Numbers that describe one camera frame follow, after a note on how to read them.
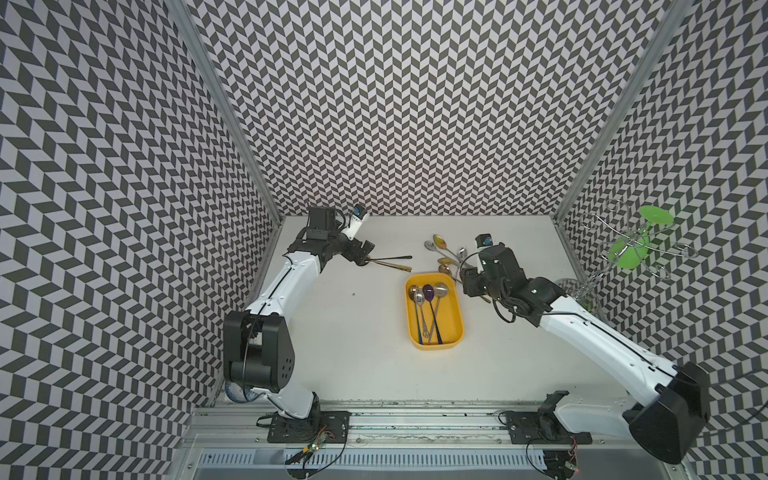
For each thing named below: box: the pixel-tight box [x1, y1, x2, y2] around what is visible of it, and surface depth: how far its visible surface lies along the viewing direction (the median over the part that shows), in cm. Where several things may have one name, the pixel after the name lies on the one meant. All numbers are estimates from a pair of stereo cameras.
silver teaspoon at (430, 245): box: [424, 240, 448, 257], surface depth 114 cm
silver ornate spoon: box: [414, 288, 429, 338], surface depth 98 cm
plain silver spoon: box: [433, 282, 449, 319], surface depth 100 cm
